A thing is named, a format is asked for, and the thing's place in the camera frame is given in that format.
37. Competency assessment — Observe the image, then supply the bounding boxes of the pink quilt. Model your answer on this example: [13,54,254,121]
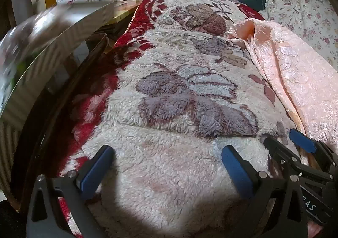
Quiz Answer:
[228,19,338,238]

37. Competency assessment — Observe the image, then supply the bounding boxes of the floral bed sheet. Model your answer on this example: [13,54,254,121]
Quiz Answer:
[260,0,338,67]

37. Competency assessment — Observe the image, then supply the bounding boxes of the long wooden cabinet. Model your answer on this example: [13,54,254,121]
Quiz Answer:
[102,0,144,27]

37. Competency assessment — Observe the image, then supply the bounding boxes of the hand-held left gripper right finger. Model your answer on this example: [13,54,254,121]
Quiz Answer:
[221,145,309,238]

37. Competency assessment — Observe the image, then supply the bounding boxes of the grey striped cardboard box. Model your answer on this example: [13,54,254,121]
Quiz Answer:
[0,0,116,122]

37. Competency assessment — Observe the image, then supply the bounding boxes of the red floral fleece blanket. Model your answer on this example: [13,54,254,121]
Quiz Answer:
[57,0,312,238]

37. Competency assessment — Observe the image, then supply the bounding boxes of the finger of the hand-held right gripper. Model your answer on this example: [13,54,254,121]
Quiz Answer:
[263,136,334,183]
[289,129,338,173]

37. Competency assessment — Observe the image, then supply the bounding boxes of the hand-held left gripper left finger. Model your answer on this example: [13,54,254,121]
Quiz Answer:
[26,145,114,238]

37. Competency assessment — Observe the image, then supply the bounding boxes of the grey refrigerator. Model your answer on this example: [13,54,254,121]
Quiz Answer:
[11,0,35,26]

